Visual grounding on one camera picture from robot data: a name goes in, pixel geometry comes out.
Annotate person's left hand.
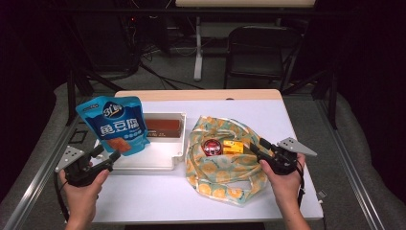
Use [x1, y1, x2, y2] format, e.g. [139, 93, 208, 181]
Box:
[58, 168, 111, 225]

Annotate blue snack pouch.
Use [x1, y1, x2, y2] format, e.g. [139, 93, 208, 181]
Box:
[75, 95, 151, 157]

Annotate dark computer tower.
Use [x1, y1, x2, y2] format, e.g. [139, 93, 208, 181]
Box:
[75, 13, 139, 73]

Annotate person's right hand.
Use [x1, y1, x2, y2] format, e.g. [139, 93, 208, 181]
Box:
[259, 152, 307, 209]

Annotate yellow drink carton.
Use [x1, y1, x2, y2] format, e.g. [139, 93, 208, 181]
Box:
[221, 139, 245, 156]

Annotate beige desk with white leg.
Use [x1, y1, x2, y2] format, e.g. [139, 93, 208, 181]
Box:
[174, 0, 316, 82]

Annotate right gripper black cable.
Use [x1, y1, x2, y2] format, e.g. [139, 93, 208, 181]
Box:
[296, 159, 306, 209]

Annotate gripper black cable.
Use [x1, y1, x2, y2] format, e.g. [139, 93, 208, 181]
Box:
[54, 173, 70, 223]
[296, 159, 306, 209]

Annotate black metal stand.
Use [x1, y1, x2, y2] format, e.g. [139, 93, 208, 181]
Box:
[282, 68, 339, 130]
[65, 68, 126, 127]

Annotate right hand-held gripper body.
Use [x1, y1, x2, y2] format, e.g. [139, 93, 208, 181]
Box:
[259, 136, 319, 176]

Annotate brown drink carton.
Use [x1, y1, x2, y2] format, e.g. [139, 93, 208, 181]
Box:
[144, 118, 183, 139]

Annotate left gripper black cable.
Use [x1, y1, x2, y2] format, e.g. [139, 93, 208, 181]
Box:
[54, 173, 70, 223]

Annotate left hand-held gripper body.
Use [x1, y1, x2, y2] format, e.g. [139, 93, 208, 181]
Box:
[54, 145, 111, 188]

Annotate black folding chair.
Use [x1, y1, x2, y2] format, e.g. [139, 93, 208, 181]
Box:
[223, 25, 303, 92]

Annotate red can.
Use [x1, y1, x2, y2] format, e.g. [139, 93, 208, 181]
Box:
[201, 138, 224, 158]

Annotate white table mat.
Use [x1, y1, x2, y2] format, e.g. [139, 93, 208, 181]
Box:
[92, 99, 325, 224]

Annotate aluminium rail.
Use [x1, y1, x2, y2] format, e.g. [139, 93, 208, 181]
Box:
[2, 95, 93, 230]
[315, 98, 386, 230]

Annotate black floor cables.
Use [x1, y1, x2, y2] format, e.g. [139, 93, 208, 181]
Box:
[137, 47, 205, 91]

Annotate orange-print cloth bag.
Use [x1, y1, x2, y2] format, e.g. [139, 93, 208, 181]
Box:
[184, 115, 280, 207]

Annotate white plastic box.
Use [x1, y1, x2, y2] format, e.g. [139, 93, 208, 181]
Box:
[93, 111, 188, 172]

